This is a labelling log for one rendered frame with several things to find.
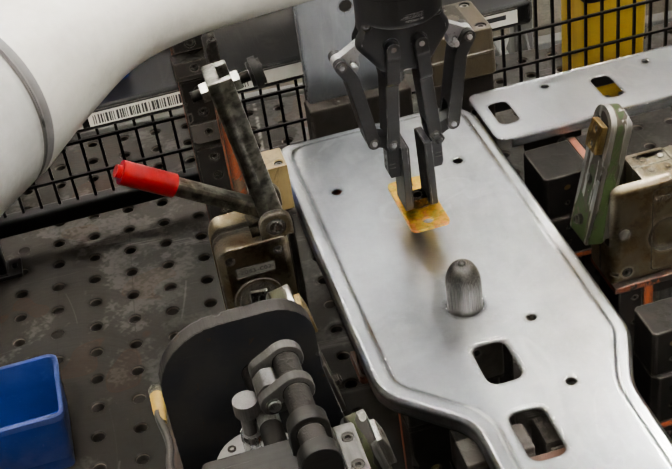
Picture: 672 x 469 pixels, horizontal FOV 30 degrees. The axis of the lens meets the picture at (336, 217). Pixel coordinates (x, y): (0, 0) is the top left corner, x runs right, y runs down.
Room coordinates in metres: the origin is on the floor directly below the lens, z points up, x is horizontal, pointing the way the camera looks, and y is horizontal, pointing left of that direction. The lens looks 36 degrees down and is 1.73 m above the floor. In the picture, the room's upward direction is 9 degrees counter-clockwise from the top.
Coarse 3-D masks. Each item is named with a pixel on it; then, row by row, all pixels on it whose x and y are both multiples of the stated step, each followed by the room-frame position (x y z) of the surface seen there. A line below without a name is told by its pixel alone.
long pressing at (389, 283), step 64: (320, 192) 1.04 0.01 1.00; (384, 192) 1.03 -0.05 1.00; (448, 192) 1.01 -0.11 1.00; (512, 192) 0.99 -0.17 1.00; (320, 256) 0.94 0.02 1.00; (384, 256) 0.92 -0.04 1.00; (448, 256) 0.91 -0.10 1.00; (512, 256) 0.89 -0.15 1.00; (576, 256) 0.89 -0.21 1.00; (384, 320) 0.83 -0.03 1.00; (448, 320) 0.82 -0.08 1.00; (512, 320) 0.81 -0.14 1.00; (576, 320) 0.80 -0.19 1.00; (384, 384) 0.75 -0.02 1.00; (448, 384) 0.74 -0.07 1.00; (512, 384) 0.73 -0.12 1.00; (576, 384) 0.72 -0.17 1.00; (512, 448) 0.66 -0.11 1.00; (576, 448) 0.65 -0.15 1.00; (640, 448) 0.64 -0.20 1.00
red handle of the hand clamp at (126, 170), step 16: (128, 176) 0.91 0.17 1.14; (144, 176) 0.91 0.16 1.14; (160, 176) 0.92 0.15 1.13; (176, 176) 0.92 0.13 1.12; (160, 192) 0.91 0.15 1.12; (176, 192) 0.92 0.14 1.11; (192, 192) 0.92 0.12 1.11; (208, 192) 0.92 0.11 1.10; (224, 192) 0.93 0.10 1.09; (224, 208) 0.92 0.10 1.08; (240, 208) 0.93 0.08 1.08
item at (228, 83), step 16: (208, 64) 0.95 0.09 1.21; (224, 64) 0.95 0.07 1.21; (256, 64) 0.93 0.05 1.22; (208, 80) 0.92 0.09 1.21; (224, 80) 0.92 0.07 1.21; (240, 80) 0.93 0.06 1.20; (256, 80) 0.93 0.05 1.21; (192, 96) 0.93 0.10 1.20; (208, 96) 0.92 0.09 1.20; (224, 96) 0.92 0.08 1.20; (224, 112) 0.92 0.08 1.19; (240, 112) 0.92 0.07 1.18; (224, 128) 0.92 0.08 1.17; (240, 128) 0.92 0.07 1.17; (240, 144) 0.92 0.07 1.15; (256, 144) 0.92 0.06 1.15; (240, 160) 0.92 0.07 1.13; (256, 160) 0.92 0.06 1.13; (256, 176) 0.92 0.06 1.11; (256, 192) 0.92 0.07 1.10; (272, 192) 0.92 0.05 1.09; (256, 208) 0.92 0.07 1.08; (272, 208) 0.92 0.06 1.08
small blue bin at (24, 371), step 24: (48, 360) 1.10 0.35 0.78; (0, 384) 1.09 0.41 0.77; (24, 384) 1.10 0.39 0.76; (48, 384) 1.10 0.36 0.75; (0, 408) 1.09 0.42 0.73; (24, 408) 1.09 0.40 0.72; (48, 408) 1.10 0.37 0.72; (0, 432) 0.99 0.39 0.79; (24, 432) 1.00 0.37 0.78; (48, 432) 1.00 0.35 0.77; (0, 456) 0.99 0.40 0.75; (24, 456) 1.00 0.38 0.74; (48, 456) 1.00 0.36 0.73; (72, 456) 1.01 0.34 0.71
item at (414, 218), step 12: (396, 192) 0.98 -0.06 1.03; (420, 192) 0.97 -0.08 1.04; (396, 204) 0.97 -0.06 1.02; (420, 204) 0.95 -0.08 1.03; (432, 204) 0.96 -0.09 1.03; (408, 216) 0.94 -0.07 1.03; (420, 216) 0.94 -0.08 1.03; (432, 216) 0.94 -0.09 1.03; (444, 216) 0.93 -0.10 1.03; (420, 228) 0.92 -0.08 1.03; (432, 228) 0.92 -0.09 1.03
